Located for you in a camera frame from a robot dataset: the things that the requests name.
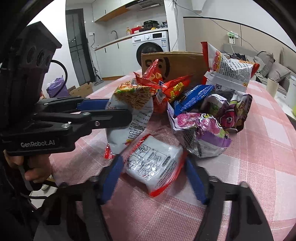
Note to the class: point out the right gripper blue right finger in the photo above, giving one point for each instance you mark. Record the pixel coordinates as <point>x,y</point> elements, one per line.
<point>198,179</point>

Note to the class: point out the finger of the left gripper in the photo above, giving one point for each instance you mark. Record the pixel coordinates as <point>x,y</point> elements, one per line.
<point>97,104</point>
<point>101,120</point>

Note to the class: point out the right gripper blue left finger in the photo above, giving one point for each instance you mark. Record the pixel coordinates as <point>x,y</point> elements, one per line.
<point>109,177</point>

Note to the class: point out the white red biscuit packet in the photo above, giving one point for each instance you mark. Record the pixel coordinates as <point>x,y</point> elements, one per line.
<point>155,164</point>

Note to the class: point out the purple white snack bag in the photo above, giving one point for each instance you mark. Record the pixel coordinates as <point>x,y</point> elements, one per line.
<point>199,133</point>

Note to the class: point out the noodle stick snack bag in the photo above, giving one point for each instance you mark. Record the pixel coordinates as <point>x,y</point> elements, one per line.
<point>137,98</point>

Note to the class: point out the blue wafer snack packet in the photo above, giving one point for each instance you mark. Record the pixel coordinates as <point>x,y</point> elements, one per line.
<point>188,99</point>

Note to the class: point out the red wafer snack packet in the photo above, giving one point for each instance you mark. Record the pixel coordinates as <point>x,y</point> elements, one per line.
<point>168,92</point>

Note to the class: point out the red cone snack bag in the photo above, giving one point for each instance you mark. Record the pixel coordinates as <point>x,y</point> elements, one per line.
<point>151,77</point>

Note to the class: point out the person's left hand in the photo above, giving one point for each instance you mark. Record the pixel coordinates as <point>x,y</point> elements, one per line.
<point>39,166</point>

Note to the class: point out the small cardboard box on floor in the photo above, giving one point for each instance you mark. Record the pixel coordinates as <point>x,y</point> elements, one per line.
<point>82,91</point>

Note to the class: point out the white kitchen cabinets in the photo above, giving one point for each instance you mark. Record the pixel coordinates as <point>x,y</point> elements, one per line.
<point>117,59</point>

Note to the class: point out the pink checked tablecloth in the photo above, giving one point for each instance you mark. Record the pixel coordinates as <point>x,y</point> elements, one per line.
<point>262,154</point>

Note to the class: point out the dark purple candy bag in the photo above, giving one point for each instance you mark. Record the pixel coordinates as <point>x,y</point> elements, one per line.
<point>230,108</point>

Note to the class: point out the white washing machine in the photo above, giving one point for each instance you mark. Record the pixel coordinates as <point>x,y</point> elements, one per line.
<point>151,42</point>

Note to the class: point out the brown cardboard box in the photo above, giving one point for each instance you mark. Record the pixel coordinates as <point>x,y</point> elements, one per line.
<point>176,64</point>

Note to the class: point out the black rice cooker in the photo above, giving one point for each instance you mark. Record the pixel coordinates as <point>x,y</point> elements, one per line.
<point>148,25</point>

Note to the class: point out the white red large chip bag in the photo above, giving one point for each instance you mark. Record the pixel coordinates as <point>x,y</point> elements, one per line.
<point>224,72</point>

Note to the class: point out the range hood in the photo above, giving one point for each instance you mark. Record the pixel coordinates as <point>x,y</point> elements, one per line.
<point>141,5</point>

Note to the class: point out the beige tumbler cup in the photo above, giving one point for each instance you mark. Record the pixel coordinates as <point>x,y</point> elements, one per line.
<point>272,87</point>

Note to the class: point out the white electric kettle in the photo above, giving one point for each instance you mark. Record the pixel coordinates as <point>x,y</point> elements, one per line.
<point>291,93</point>

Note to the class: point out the grey sofa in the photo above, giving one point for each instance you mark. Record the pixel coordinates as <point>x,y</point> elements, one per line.
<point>278,67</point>

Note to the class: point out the grey cushion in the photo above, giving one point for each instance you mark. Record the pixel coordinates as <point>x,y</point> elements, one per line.
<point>265,60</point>

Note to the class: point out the wall power strip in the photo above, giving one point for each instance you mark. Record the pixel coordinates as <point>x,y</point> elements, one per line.
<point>232,36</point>

